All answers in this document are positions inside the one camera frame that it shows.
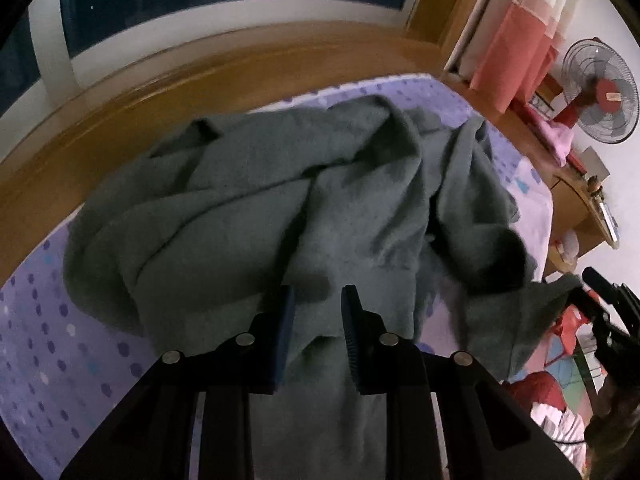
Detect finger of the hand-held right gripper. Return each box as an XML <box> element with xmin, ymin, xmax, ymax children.
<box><xmin>570</xmin><ymin>289</ymin><xmax>616</xmax><ymax>331</ymax></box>
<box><xmin>582</xmin><ymin>267</ymin><xmax>628</xmax><ymax>306</ymax></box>

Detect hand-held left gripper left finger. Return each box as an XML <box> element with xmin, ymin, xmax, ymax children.
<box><xmin>60</xmin><ymin>285</ymin><xmax>296</xmax><ymax>480</ymax></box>

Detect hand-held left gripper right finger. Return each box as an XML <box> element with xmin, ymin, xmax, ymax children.
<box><xmin>341</xmin><ymin>284</ymin><xmax>583</xmax><ymax>480</ymax></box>

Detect person's right forearm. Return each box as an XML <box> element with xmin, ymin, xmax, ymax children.
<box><xmin>585</xmin><ymin>372</ymin><xmax>640</xmax><ymax>480</ymax></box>

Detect red plastic stool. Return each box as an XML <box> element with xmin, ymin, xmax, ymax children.
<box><xmin>547</xmin><ymin>305</ymin><xmax>596</xmax><ymax>366</ymax></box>

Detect striped cloth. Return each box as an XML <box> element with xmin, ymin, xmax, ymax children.
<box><xmin>530</xmin><ymin>402</ymin><xmax>586</xmax><ymax>461</ymax></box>

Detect white box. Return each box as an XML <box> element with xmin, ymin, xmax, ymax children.
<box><xmin>582</xmin><ymin>146</ymin><xmax>611</xmax><ymax>178</ymax></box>

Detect pink cloth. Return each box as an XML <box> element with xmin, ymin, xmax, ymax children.
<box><xmin>542</xmin><ymin>120</ymin><xmax>576</xmax><ymax>166</ymax></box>

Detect electric fan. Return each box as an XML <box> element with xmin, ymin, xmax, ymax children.
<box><xmin>550</xmin><ymin>37</ymin><xmax>640</xmax><ymax>146</ymax></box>

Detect purple dotted bed sheet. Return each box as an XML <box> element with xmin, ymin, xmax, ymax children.
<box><xmin>0</xmin><ymin>74</ymin><xmax>556</xmax><ymax>480</ymax></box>

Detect salmon curtain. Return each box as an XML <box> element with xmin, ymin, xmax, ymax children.
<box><xmin>470</xmin><ymin>0</ymin><xmax>576</xmax><ymax>111</ymax></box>

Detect wooden window bench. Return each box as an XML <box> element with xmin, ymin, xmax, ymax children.
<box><xmin>0</xmin><ymin>20</ymin><xmax>621</xmax><ymax>281</ymax></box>

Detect white framed window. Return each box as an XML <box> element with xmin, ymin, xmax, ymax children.
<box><xmin>0</xmin><ymin>0</ymin><xmax>436</xmax><ymax>91</ymax></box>

